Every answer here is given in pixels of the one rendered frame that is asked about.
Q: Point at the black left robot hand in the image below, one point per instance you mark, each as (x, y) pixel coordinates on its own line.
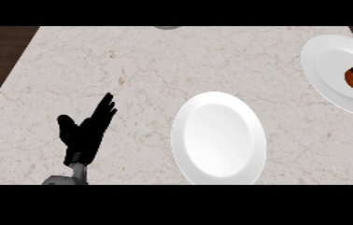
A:
(85, 135)

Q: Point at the grey round object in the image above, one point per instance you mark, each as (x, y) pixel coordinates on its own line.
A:
(167, 27)

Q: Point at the white round plate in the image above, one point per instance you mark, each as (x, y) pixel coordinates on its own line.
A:
(328, 67)

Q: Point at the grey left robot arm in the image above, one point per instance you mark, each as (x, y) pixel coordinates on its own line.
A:
(76, 176)

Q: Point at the orange brown squash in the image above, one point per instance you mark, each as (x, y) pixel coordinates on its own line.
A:
(349, 77)

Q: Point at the white oval plate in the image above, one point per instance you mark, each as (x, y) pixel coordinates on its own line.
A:
(219, 140)

